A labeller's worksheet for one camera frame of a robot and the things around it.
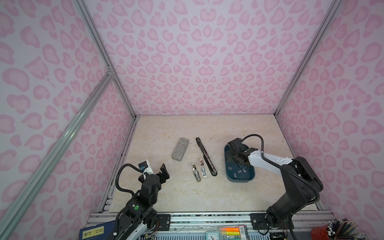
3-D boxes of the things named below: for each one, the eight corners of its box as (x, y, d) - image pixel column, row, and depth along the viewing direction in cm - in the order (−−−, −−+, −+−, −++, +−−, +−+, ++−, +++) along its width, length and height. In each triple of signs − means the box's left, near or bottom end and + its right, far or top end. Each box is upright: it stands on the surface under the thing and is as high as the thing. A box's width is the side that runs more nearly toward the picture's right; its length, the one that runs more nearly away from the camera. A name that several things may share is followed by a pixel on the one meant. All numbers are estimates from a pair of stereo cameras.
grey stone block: (171, 158, 98) (170, 156, 96) (179, 139, 108) (179, 136, 106) (181, 161, 96) (181, 159, 94) (189, 141, 106) (189, 139, 104)
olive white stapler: (197, 182, 88) (196, 178, 84) (192, 168, 94) (191, 164, 89) (200, 180, 89) (200, 177, 85) (195, 167, 94) (195, 163, 90)
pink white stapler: (202, 177, 89) (203, 173, 85) (199, 163, 95) (199, 159, 91) (206, 177, 90) (207, 172, 85) (203, 162, 96) (203, 158, 91)
